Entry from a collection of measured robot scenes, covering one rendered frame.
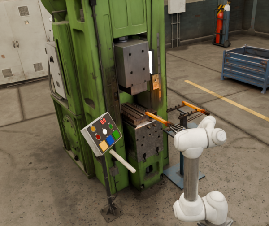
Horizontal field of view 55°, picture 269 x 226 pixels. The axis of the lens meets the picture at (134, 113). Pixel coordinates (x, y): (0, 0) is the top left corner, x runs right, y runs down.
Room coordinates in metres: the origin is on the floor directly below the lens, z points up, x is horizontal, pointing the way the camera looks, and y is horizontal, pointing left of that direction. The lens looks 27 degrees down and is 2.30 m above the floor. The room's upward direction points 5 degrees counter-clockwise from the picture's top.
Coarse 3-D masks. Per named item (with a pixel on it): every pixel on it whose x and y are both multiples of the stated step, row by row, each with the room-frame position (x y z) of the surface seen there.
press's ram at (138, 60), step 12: (120, 48) 2.43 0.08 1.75; (132, 48) 2.45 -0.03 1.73; (144, 48) 2.53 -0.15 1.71; (120, 60) 2.44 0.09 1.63; (132, 60) 2.44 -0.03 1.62; (144, 60) 2.52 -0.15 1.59; (120, 72) 2.47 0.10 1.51; (132, 72) 2.44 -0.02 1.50; (144, 72) 2.52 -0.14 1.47; (120, 84) 2.49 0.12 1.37; (132, 84) 2.44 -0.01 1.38
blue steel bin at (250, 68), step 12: (240, 48) 6.12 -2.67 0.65; (252, 48) 6.03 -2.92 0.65; (264, 48) 5.81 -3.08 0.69; (228, 60) 5.78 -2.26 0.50; (240, 60) 5.48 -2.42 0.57; (252, 60) 5.24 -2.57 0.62; (264, 60) 5.00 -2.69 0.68; (228, 72) 5.75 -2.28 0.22; (240, 72) 5.46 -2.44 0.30; (252, 72) 5.18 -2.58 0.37; (264, 72) 4.96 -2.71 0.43; (252, 84) 5.15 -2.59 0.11; (264, 84) 4.91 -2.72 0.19
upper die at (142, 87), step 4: (140, 84) 2.48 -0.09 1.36; (144, 84) 2.51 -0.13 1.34; (120, 88) 2.60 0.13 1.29; (124, 88) 2.53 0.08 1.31; (128, 88) 2.46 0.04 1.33; (132, 88) 2.43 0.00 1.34; (136, 88) 2.45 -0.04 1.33; (140, 88) 2.48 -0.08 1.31; (144, 88) 2.51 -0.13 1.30; (128, 92) 2.46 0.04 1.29; (132, 92) 2.43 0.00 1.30; (136, 92) 2.45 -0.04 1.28
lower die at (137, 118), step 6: (126, 102) 2.87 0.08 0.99; (126, 108) 2.71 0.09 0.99; (138, 108) 2.68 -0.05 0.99; (126, 114) 2.57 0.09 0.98; (132, 114) 2.54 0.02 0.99; (138, 114) 2.51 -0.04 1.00; (144, 114) 2.50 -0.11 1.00; (132, 120) 2.44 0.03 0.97; (138, 120) 2.45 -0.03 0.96; (144, 120) 2.49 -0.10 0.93
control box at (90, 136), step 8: (96, 120) 2.08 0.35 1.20; (112, 120) 2.20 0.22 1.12; (88, 128) 1.97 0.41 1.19; (96, 128) 2.02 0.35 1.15; (104, 128) 2.08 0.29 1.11; (112, 128) 2.13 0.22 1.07; (88, 136) 1.94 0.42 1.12; (104, 136) 2.02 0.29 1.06; (112, 136) 2.08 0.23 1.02; (120, 136) 2.14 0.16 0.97; (96, 144) 1.91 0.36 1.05; (112, 144) 2.02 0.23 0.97; (96, 152) 1.90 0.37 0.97; (104, 152) 1.91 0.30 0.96
